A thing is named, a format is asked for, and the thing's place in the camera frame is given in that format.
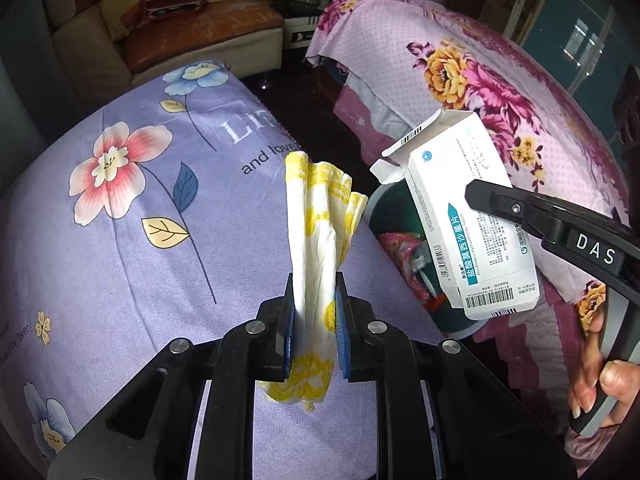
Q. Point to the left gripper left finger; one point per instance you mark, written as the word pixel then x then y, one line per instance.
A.
pixel 192 403

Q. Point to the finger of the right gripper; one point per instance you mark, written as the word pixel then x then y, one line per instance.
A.
pixel 534 213

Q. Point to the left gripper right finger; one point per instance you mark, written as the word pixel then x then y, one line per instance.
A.
pixel 440 413

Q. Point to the white medicine box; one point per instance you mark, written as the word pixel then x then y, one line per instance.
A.
pixel 484 264

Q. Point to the yellow white plastic wrapper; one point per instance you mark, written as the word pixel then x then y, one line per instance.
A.
pixel 323 217

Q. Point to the pink white snack packet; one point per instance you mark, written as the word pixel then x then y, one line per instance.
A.
pixel 404 250

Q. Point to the teal plastic trash bin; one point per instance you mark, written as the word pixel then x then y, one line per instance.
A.
pixel 392 218

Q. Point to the person's right hand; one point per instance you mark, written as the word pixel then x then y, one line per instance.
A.
pixel 619 379

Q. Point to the pink floral quilt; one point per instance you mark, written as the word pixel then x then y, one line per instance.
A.
pixel 401 61

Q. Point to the purple floral bed sheet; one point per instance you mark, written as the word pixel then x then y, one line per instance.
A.
pixel 161 215

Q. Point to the black white tv stand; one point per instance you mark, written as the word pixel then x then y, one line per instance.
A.
pixel 301 18

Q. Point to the beige sofa orange cushion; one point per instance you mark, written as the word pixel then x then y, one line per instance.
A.
pixel 244 36

